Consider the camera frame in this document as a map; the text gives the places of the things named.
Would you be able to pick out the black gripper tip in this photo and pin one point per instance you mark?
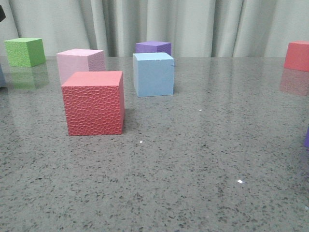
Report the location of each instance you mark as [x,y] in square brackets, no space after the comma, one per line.
[2,14]

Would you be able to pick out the light blue foam cube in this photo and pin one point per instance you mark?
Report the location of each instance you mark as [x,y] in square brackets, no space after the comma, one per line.
[153,74]
[2,78]

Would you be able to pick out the green foam cube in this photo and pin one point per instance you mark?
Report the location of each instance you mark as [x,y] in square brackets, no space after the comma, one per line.
[25,52]

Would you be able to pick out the pink foam cube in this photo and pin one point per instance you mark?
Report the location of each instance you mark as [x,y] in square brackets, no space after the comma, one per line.
[79,60]

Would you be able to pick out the red textured foam cube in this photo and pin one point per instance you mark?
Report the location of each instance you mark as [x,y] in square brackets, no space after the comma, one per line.
[94,103]

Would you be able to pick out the purple foam cube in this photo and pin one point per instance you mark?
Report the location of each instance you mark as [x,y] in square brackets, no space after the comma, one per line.
[153,47]

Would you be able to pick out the grey curtain backdrop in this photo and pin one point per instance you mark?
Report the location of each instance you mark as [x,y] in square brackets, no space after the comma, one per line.
[196,28]

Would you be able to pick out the red foam cube far right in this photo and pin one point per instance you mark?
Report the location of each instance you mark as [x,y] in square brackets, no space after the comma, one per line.
[297,56]

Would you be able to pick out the purple cube at right edge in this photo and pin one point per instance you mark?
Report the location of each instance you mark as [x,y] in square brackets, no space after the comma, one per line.
[306,141]

